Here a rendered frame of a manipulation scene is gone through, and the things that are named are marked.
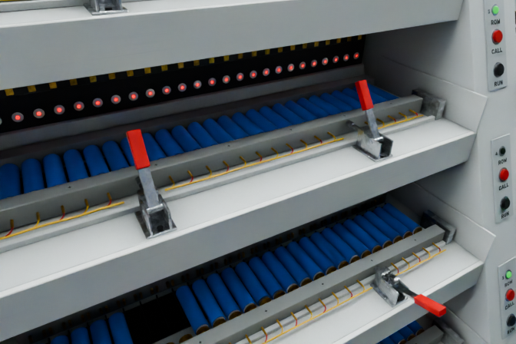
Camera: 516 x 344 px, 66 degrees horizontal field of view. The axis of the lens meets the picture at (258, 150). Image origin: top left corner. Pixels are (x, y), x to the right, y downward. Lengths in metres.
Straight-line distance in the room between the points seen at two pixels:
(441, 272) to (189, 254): 0.37
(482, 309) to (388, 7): 0.46
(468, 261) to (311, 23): 0.41
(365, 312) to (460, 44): 0.36
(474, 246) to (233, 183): 0.38
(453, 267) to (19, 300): 0.52
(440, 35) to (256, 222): 0.37
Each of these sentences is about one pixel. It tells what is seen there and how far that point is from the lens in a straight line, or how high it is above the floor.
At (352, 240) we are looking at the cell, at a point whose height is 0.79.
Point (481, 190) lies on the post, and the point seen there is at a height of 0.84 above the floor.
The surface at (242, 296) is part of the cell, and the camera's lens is 0.52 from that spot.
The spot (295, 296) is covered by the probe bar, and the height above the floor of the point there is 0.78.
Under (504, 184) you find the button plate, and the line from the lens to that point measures 0.67.
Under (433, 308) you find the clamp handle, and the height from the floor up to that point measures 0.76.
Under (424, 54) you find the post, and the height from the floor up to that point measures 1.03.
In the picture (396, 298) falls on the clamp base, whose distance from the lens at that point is 0.55.
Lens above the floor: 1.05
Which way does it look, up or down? 11 degrees down
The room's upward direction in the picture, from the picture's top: 10 degrees counter-clockwise
